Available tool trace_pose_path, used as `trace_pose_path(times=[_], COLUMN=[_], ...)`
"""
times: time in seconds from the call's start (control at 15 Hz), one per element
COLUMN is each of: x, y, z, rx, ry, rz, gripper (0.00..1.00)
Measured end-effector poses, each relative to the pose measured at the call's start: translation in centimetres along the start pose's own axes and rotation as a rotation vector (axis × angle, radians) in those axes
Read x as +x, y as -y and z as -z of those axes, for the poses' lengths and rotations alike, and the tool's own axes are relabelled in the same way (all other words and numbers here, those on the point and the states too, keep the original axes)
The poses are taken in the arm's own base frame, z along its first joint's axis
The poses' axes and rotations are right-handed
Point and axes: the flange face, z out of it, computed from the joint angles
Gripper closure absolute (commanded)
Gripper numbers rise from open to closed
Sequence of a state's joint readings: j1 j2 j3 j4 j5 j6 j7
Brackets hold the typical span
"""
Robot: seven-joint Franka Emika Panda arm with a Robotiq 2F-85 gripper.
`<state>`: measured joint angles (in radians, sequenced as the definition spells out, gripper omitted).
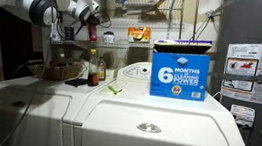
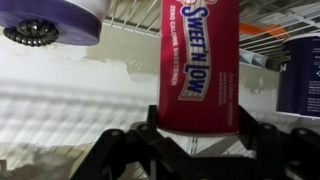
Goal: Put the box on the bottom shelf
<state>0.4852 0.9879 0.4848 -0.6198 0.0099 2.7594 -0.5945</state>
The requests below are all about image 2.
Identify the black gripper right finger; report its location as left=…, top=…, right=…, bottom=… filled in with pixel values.
left=239, top=106, right=320, bottom=180

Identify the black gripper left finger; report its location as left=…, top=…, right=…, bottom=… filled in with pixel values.
left=69, top=105, right=201, bottom=180

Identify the pink Sweet'N Low box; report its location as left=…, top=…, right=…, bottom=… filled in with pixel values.
left=157, top=0, right=241, bottom=138

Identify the navy blue canister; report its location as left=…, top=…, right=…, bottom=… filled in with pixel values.
left=275, top=32, right=320, bottom=120

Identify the purple and white container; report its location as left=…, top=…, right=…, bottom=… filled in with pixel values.
left=0, top=0, right=111, bottom=47

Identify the white wire shelf rack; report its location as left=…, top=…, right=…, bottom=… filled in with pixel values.
left=103, top=0, right=320, bottom=158

